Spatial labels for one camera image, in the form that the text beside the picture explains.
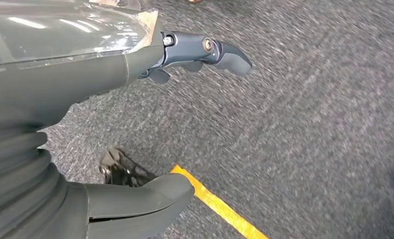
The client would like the yellow floor tape square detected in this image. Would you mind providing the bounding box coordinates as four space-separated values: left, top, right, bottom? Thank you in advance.
169 164 270 239

